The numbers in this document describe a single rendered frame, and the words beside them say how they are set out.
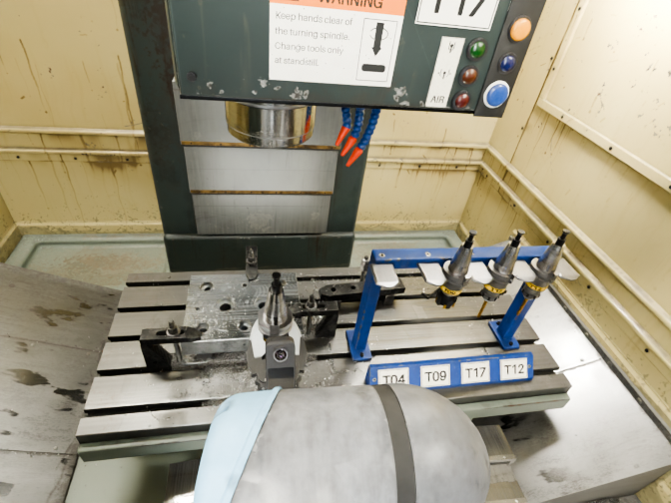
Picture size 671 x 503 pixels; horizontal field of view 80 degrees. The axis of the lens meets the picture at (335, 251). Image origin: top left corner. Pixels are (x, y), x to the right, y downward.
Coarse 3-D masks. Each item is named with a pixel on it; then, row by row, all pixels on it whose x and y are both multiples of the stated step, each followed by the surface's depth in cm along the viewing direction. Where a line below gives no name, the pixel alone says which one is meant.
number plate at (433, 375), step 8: (424, 368) 99; (432, 368) 100; (440, 368) 100; (448, 368) 101; (424, 376) 99; (432, 376) 100; (440, 376) 100; (448, 376) 101; (424, 384) 99; (432, 384) 100; (440, 384) 100; (448, 384) 101
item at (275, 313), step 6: (270, 288) 68; (282, 288) 69; (270, 294) 68; (276, 294) 68; (282, 294) 68; (270, 300) 68; (276, 300) 68; (282, 300) 69; (270, 306) 69; (276, 306) 69; (282, 306) 70; (264, 312) 71; (270, 312) 70; (276, 312) 70; (282, 312) 70; (264, 318) 72; (270, 318) 70; (276, 318) 70; (282, 318) 71; (276, 324) 71
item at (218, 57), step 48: (192, 0) 43; (240, 0) 43; (192, 48) 45; (240, 48) 46; (432, 48) 50; (192, 96) 49; (240, 96) 50; (288, 96) 51; (336, 96) 52; (384, 96) 53
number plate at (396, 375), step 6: (378, 372) 97; (384, 372) 97; (390, 372) 98; (396, 372) 98; (402, 372) 98; (378, 378) 97; (384, 378) 97; (390, 378) 98; (396, 378) 98; (402, 378) 98
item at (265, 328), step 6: (264, 306) 74; (288, 312) 74; (258, 318) 72; (288, 318) 73; (258, 324) 73; (264, 324) 71; (270, 324) 71; (282, 324) 71; (288, 324) 72; (264, 330) 72; (270, 330) 72; (276, 330) 72; (282, 330) 71; (288, 330) 73
